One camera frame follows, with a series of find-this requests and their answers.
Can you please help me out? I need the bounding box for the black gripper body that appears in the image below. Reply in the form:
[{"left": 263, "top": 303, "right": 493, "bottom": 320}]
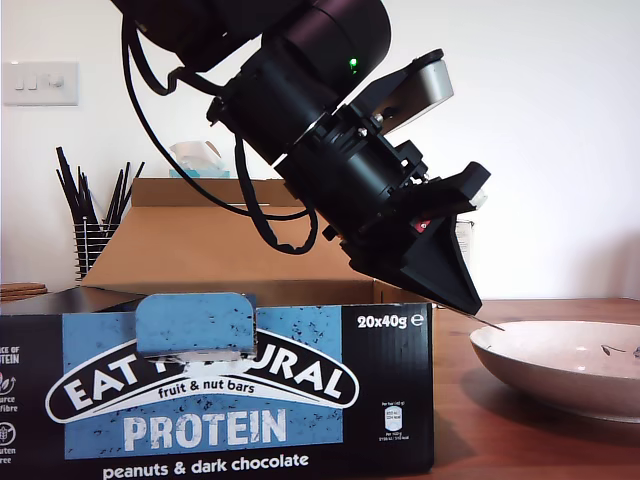
[{"left": 273, "top": 105, "right": 492, "bottom": 265}]

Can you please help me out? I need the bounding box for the blue black snackbar carton box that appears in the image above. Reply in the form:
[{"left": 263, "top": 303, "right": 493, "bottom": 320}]
[{"left": 0, "top": 177, "right": 506, "bottom": 480}]

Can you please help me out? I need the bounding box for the white printed carton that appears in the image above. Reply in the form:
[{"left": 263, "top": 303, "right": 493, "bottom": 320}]
[{"left": 451, "top": 217, "right": 476, "bottom": 284}]

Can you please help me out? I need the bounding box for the light blue cloud tissue box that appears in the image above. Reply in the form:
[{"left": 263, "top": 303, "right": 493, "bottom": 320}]
[{"left": 168, "top": 139, "right": 232, "bottom": 180}]

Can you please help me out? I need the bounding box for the white plate blue flower print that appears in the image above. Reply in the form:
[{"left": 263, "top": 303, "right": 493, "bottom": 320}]
[{"left": 469, "top": 320, "right": 640, "bottom": 424}]

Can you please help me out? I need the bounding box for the round cork trivet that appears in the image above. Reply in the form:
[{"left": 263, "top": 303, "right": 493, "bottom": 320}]
[{"left": 0, "top": 282, "right": 50, "bottom": 304}]

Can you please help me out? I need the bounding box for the black cable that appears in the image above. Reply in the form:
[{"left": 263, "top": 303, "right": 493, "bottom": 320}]
[
  {"left": 122, "top": 19, "right": 321, "bottom": 221},
  {"left": 130, "top": 19, "right": 224, "bottom": 99},
  {"left": 233, "top": 137, "right": 321, "bottom": 256}
]

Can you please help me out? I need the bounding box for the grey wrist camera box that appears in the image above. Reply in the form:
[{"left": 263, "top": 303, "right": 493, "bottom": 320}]
[{"left": 344, "top": 48, "right": 455, "bottom": 144}]

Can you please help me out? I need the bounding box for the metal wire utensil holder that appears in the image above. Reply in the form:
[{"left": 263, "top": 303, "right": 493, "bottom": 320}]
[{"left": 73, "top": 221, "right": 121, "bottom": 277}]

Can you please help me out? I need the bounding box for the white wall light switch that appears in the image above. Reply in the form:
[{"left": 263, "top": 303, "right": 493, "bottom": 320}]
[{"left": 2, "top": 60, "right": 80, "bottom": 107}]

